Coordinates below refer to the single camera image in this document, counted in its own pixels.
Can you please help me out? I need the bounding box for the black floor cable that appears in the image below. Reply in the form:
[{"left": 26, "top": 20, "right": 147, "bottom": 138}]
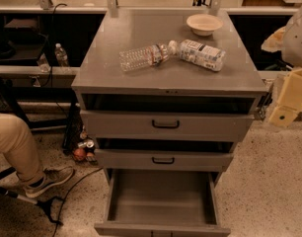
[{"left": 51, "top": 167, "right": 104, "bottom": 237}]

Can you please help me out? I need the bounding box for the white paper bowl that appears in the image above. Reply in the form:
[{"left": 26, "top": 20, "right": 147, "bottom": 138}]
[{"left": 187, "top": 14, "right": 223, "bottom": 37}]

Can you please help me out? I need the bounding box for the black chair base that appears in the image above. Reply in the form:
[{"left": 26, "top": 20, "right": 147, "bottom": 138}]
[{"left": 0, "top": 167, "right": 62, "bottom": 225}]

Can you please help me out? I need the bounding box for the grey metal drawer cabinet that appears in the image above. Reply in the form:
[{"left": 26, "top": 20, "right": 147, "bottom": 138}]
[{"left": 71, "top": 7, "right": 268, "bottom": 186}]

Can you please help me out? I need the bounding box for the white labelled plastic bottle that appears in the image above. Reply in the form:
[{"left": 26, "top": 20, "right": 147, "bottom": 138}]
[{"left": 168, "top": 39, "right": 226, "bottom": 72}]

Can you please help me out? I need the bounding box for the metal can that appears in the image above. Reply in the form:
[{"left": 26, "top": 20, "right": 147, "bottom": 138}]
[{"left": 78, "top": 139, "right": 95, "bottom": 148}]

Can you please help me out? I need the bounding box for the upright water bottle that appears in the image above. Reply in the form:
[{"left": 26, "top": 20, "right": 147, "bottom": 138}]
[{"left": 54, "top": 43, "right": 70, "bottom": 72}]

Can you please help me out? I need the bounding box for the person's leg in khaki trousers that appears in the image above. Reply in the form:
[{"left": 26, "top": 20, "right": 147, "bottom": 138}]
[{"left": 0, "top": 114, "right": 44, "bottom": 188}]

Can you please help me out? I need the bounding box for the grey drawer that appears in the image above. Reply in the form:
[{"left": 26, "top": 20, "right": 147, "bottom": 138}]
[
  {"left": 95, "top": 170, "right": 231, "bottom": 237},
  {"left": 81, "top": 111, "right": 254, "bottom": 142},
  {"left": 95, "top": 149, "right": 233, "bottom": 172}
]

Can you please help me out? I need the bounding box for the grey sneaker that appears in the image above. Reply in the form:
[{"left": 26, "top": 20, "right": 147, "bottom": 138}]
[{"left": 24, "top": 167, "right": 75, "bottom": 198}]

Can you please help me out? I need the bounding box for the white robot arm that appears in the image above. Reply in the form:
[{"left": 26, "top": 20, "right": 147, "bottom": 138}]
[{"left": 262, "top": 6, "right": 302, "bottom": 127}]

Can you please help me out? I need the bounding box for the grey middle drawer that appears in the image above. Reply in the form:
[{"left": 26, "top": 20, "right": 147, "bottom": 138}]
[{"left": 95, "top": 149, "right": 233, "bottom": 172}]

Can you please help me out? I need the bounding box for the grey top drawer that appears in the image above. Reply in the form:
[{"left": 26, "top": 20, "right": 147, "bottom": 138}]
[{"left": 81, "top": 111, "right": 254, "bottom": 142}]

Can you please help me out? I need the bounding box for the clear empty plastic bottle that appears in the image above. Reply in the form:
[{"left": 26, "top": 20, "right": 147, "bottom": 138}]
[{"left": 119, "top": 43, "right": 170, "bottom": 72}]

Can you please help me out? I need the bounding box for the grey bottom drawer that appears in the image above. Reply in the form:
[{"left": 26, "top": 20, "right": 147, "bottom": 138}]
[{"left": 95, "top": 170, "right": 231, "bottom": 237}]

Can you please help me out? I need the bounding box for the red apple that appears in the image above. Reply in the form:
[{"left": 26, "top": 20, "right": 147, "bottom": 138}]
[{"left": 73, "top": 148, "right": 87, "bottom": 162}]

